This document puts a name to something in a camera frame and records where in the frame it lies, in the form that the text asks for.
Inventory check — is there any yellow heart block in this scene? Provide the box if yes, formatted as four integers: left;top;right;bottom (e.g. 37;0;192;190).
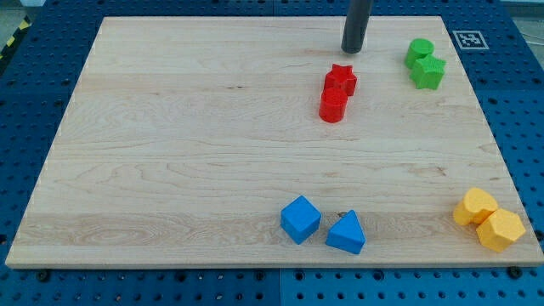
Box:
452;187;498;226

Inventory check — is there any blue triangle block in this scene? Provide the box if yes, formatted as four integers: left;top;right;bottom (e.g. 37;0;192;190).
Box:
326;210;366;254

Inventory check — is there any red star block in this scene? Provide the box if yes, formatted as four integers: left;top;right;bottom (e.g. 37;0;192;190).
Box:
324;64;358;97

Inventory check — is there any yellow black hazard tape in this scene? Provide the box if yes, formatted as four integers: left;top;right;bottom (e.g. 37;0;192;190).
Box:
1;15;32;60

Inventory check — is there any red cylinder block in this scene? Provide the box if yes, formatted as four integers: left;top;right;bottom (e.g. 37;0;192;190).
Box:
319;88;348;123

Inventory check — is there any black white fiducial marker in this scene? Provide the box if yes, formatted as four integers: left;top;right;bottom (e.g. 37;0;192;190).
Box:
452;30;489;50

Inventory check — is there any green cylinder block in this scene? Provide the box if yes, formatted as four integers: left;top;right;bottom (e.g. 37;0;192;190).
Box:
405;38;434;69

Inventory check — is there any light wooden board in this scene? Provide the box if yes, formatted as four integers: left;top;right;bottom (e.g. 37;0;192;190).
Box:
6;16;543;269

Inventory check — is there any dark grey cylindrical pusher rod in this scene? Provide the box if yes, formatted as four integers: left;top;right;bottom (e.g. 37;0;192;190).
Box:
341;0;373;54

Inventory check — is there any green star block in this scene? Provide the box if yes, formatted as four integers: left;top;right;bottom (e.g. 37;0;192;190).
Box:
410;54;446;90

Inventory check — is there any blue cube block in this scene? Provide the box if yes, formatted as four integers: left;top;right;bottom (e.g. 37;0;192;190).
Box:
280;195;321;244

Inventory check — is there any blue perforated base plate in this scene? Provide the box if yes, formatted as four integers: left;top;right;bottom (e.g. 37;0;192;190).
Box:
1;1;543;305

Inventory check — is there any yellow hexagon block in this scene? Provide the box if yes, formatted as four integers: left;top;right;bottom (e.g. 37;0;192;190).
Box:
476;208;526;252

